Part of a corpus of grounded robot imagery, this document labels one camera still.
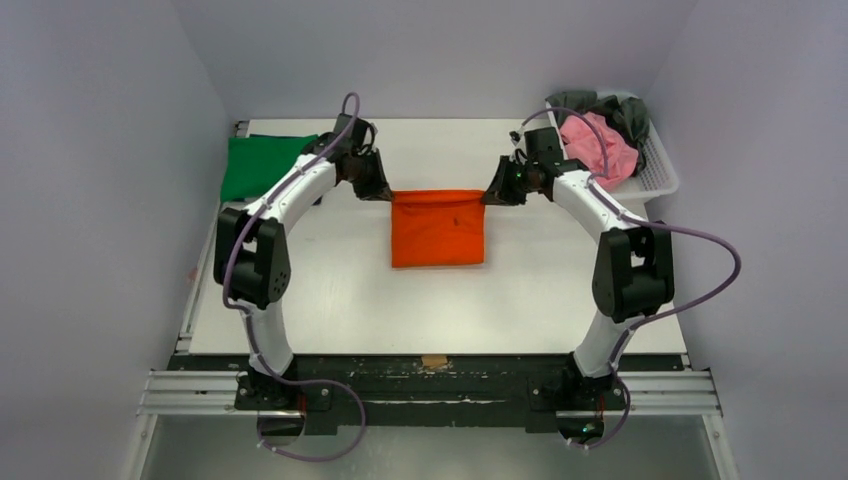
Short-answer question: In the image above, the orange t shirt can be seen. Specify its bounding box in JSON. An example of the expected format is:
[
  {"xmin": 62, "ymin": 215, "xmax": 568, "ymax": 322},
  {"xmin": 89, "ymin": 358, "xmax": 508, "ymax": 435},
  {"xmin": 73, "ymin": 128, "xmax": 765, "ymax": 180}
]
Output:
[{"xmin": 390, "ymin": 189, "xmax": 485, "ymax": 268}]

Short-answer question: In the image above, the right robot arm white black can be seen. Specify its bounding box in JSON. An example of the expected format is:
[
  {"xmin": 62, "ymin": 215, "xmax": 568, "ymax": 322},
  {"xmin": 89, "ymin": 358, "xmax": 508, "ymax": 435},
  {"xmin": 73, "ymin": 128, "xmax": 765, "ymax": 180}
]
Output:
[{"xmin": 482, "ymin": 127, "xmax": 675, "ymax": 407}]

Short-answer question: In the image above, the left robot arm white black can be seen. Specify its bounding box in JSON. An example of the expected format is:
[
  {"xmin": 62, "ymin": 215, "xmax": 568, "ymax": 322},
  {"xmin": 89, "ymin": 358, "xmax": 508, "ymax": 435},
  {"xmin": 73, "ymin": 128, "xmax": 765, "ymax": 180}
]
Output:
[{"xmin": 214, "ymin": 114, "xmax": 393, "ymax": 409}]

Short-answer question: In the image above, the pink t shirt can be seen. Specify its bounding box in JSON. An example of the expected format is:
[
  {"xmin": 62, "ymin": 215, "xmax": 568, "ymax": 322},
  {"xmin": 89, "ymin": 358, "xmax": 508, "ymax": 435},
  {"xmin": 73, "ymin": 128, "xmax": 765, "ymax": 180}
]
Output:
[{"xmin": 559, "ymin": 112, "xmax": 639, "ymax": 191}]

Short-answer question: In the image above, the dark grey t shirt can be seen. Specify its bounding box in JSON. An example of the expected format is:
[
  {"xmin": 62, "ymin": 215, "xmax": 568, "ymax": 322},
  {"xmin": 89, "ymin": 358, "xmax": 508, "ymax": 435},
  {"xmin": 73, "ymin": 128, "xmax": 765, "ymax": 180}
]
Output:
[{"xmin": 545, "ymin": 90, "xmax": 650, "ymax": 177}]

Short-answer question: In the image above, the folded green t shirt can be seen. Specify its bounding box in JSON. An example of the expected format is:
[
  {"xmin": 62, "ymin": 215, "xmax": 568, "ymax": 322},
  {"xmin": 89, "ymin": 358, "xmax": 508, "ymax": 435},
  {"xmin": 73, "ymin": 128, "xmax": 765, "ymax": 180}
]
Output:
[{"xmin": 219, "ymin": 135, "xmax": 318, "ymax": 204}]

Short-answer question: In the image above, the white plastic basket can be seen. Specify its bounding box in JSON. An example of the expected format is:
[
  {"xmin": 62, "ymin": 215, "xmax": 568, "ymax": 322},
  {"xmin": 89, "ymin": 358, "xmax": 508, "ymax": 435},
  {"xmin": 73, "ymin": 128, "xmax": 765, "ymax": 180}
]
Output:
[{"xmin": 545, "ymin": 90, "xmax": 679, "ymax": 203}]

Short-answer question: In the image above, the brown tape piece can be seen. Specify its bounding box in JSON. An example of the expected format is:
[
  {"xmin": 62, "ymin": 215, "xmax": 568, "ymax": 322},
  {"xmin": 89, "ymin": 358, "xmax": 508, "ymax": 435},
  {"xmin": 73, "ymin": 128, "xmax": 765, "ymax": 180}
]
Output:
[{"xmin": 421, "ymin": 354, "xmax": 450, "ymax": 370}]

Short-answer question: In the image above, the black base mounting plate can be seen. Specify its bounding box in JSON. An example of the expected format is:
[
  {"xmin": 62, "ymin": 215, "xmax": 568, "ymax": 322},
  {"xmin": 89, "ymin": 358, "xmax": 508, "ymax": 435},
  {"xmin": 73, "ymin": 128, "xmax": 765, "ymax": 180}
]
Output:
[{"xmin": 167, "ymin": 354, "xmax": 683, "ymax": 441}]

